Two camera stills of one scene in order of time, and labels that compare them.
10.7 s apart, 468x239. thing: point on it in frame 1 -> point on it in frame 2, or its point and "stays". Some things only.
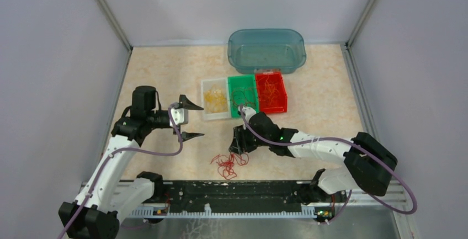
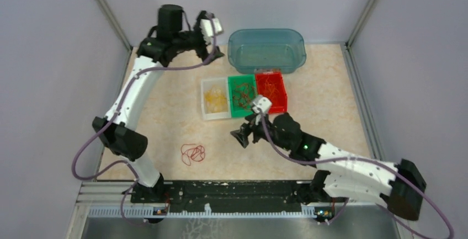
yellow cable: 216,102 stays
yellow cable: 215,101 stays
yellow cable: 216,101 stays
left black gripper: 185,103 -> 203,52
